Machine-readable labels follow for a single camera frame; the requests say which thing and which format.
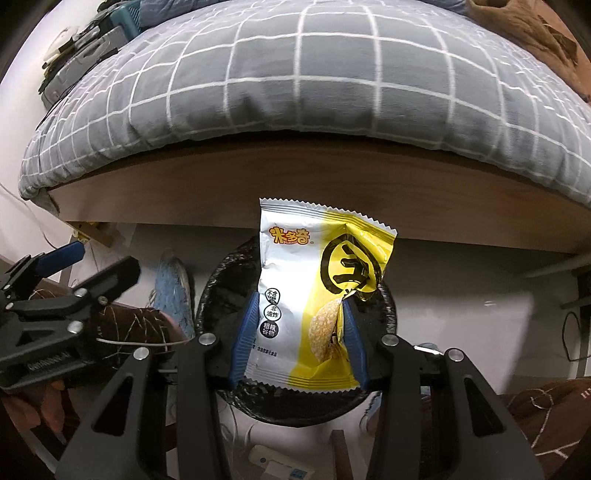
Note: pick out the person's right leg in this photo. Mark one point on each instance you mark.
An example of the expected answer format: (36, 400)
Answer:
(554, 415)

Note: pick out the person's left hand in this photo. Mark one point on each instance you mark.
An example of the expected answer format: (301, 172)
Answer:
(32, 408)

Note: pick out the black lined trash bin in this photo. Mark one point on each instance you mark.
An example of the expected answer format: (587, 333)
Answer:
(221, 286)

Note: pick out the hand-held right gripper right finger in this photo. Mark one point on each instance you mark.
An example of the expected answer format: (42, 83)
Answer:
(355, 346)

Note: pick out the blue slipper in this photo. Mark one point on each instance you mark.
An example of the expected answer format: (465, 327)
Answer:
(173, 290)

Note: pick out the brown fleece jacket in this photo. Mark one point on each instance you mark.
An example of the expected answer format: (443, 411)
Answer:
(521, 27)

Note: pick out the wooden stick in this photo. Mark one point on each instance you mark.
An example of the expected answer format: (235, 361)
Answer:
(344, 454)

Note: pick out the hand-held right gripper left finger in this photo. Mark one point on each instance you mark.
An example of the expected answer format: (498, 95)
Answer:
(244, 341)

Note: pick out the grey suitcase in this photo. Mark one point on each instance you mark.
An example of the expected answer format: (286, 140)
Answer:
(87, 46)

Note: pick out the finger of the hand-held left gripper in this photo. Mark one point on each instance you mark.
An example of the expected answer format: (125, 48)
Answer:
(60, 256)
(111, 277)

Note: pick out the person's left leg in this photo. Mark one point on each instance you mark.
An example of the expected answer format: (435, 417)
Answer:
(134, 323)

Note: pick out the white power strip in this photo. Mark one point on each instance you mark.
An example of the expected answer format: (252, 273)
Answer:
(277, 461)

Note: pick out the person's leg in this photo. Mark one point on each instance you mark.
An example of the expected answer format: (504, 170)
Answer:
(554, 415)
(134, 323)

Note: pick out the yellow white snack packet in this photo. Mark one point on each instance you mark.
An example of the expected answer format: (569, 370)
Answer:
(304, 295)

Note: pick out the teal plastic stool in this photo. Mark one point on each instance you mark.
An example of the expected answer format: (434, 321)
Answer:
(129, 16)

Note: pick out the grey checked bed sheet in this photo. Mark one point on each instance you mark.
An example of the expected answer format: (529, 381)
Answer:
(323, 69)

